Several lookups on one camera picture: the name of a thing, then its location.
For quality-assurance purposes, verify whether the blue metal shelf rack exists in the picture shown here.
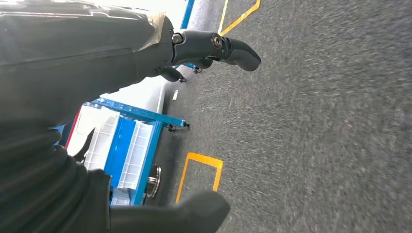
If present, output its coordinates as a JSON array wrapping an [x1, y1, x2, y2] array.
[[180, 0, 204, 83], [54, 98, 190, 206]]

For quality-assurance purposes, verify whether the red barrier belt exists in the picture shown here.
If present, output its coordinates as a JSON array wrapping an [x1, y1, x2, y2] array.
[[65, 107, 82, 149]]

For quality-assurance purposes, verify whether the white plastic crate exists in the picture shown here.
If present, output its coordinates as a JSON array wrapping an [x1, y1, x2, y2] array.
[[66, 105, 120, 171], [117, 121, 154, 190]]

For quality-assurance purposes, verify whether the chrome stanchion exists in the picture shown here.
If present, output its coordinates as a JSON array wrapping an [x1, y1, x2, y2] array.
[[145, 165, 162, 199]]

